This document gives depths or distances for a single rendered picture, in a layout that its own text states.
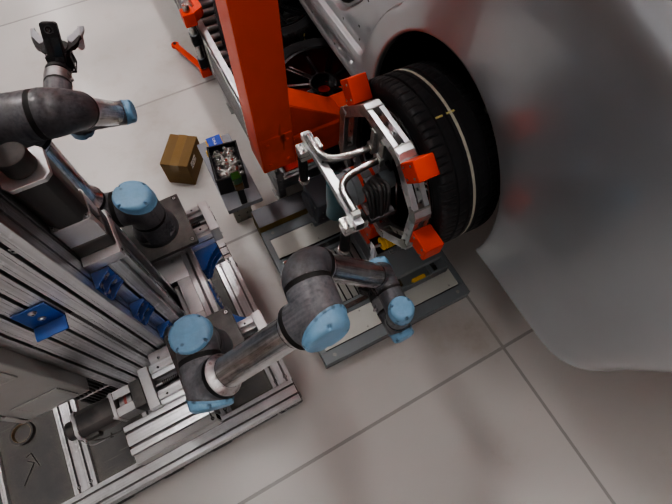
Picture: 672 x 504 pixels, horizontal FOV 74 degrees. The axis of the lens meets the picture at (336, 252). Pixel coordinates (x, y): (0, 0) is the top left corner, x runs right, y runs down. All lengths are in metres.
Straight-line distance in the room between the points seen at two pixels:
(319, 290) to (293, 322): 0.09
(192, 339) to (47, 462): 1.18
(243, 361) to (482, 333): 1.55
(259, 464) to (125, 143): 2.04
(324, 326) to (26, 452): 1.66
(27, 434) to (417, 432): 1.68
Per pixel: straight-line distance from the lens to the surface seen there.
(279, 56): 1.68
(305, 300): 0.96
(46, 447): 2.31
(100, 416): 1.60
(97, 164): 3.09
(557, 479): 2.44
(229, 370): 1.15
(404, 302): 1.29
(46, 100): 1.23
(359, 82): 1.60
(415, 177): 1.35
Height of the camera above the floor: 2.21
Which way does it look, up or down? 64 degrees down
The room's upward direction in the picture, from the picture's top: 2 degrees clockwise
